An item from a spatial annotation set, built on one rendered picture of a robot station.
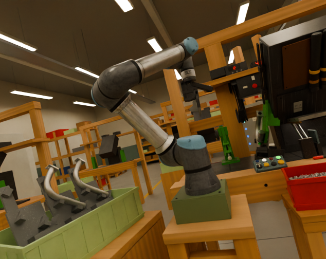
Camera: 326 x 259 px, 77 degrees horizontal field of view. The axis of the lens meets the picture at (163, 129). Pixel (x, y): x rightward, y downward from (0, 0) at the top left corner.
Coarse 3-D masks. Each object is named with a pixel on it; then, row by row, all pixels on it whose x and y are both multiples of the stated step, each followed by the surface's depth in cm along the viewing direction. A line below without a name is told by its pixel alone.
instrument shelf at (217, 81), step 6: (240, 72) 153; (246, 72) 152; (252, 72) 151; (222, 78) 157; (228, 78) 155; (234, 78) 154; (204, 84) 160; (210, 84) 159; (216, 84) 159; (222, 84) 164; (204, 90) 172
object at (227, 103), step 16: (208, 48) 170; (208, 64) 171; (224, 64) 167; (176, 80) 183; (176, 96) 179; (224, 96) 168; (176, 112) 179; (224, 112) 168; (240, 128) 165; (240, 144) 165
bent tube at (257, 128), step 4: (256, 112) 137; (260, 112) 136; (260, 116) 133; (256, 120) 139; (260, 120) 138; (256, 124) 141; (256, 128) 141; (256, 132) 141; (256, 136) 139; (256, 140) 138; (260, 144) 132
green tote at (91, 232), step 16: (112, 192) 127; (128, 192) 110; (96, 208) 92; (112, 208) 99; (128, 208) 108; (80, 224) 84; (96, 224) 90; (112, 224) 97; (128, 224) 105; (0, 240) 92; (48, 240) 72; (64, 240) 76; (80, 240) 82; (96, 240) 88; (112, 240) 95; (0, 256) 74; (16, 256) 67; (32, 256) 67; (48, 256) 71; (64, 256) 76; (80, 256) 81
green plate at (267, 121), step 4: (264, 104) 131; (268, 104) 126; (264, 108) 130; (268, 108) 126; (264, 112) 130; (268, 112) 126; (264, 116) 130; (268, 116) 126; (272, 116) 126; (264, 120) 130; (268, 120) 126; (272, 120) 126; (276, 120) 125; (264, 124) 129; (268, 124) 127; (272, 124) 126; (276, 124) 125; (264, 128) 129
